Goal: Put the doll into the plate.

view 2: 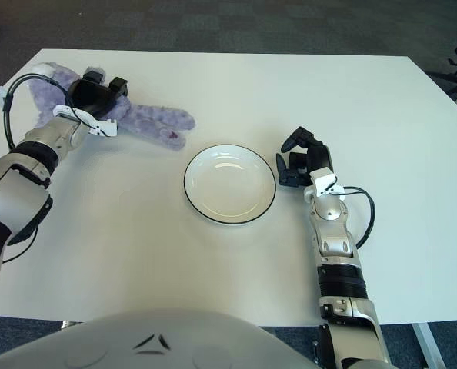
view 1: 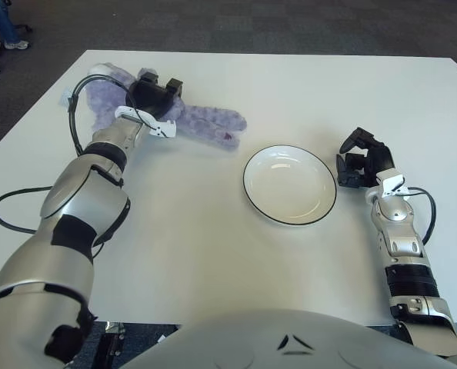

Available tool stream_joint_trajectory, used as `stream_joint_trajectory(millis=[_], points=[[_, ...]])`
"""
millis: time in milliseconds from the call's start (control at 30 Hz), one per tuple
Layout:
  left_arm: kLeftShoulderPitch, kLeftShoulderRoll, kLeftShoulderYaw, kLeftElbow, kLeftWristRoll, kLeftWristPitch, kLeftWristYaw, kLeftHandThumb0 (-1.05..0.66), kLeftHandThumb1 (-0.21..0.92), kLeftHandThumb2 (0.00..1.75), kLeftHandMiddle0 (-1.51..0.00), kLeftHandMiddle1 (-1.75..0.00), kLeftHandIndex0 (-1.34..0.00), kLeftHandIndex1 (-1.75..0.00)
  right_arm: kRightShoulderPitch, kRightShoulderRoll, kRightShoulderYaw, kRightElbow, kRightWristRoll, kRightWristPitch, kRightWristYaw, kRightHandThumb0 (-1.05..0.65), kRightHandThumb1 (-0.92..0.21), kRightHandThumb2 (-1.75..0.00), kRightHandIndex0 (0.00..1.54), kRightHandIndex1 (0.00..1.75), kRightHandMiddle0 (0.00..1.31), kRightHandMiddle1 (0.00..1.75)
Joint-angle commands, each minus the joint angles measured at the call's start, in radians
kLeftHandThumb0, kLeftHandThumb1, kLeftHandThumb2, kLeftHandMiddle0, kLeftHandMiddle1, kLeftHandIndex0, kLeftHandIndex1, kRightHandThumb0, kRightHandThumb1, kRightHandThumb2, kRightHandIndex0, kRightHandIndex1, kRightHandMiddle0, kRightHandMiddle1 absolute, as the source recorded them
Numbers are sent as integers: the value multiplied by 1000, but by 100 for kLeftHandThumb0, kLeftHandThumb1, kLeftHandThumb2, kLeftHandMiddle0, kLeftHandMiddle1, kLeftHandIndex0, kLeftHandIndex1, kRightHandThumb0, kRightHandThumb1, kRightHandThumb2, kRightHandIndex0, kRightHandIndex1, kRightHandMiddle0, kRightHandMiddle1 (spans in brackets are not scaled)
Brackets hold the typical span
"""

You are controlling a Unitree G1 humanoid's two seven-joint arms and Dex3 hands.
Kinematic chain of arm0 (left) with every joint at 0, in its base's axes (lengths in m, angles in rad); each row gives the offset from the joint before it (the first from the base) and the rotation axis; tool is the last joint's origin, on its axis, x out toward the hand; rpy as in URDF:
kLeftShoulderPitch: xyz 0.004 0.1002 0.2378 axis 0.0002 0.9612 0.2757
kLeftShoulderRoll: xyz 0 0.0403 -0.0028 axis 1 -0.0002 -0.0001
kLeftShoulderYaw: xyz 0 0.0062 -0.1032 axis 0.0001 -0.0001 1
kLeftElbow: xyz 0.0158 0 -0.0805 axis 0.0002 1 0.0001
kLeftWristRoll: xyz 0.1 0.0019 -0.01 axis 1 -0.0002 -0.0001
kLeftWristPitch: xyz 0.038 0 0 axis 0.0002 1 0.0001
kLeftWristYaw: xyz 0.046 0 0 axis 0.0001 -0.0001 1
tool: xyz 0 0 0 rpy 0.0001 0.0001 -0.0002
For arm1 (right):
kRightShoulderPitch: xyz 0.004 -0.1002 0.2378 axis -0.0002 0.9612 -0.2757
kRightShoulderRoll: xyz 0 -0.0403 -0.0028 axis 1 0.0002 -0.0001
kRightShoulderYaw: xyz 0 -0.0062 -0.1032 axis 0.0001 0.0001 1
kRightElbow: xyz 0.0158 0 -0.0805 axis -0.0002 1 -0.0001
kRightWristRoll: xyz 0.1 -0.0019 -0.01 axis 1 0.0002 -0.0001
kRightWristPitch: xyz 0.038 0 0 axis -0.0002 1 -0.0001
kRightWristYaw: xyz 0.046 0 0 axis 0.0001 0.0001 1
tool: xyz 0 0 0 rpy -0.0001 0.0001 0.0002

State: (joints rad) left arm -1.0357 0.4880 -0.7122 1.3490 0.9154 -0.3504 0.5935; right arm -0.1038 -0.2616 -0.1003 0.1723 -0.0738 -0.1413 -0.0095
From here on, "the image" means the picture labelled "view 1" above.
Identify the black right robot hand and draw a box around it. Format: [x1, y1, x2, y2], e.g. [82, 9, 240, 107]
[335, 126, 395, 188]

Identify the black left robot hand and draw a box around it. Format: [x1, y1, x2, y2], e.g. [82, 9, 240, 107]
[127, 71, 185, 120]

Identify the purple plush bear doll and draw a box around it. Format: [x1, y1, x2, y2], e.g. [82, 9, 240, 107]
[86, 63, 249, 151]

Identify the white plate with black rim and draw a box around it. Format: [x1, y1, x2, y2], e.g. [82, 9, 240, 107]
[242, 144, 338, 228]

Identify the person's leg in jeans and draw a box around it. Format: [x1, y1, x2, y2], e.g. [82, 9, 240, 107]
[0, 0, 22, 44]

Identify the silver robot torso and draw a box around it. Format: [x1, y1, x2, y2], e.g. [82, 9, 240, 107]
[115, 307, 457, 369]

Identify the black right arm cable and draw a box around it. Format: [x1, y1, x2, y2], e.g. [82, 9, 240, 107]
[403, 187, 436, 245]

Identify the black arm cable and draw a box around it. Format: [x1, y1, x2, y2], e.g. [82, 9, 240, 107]
[0, 75, 160, 234]
[403, 187, 436, 245]

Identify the pale blue cable tag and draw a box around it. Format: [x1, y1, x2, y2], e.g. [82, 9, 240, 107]
[60, 88, 78, 109]

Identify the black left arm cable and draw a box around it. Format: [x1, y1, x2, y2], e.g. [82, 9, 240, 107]
[0, 75, 160, 234]

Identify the dark frame under table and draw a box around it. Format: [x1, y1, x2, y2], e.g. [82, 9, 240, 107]
[95, 321, 128, 369]

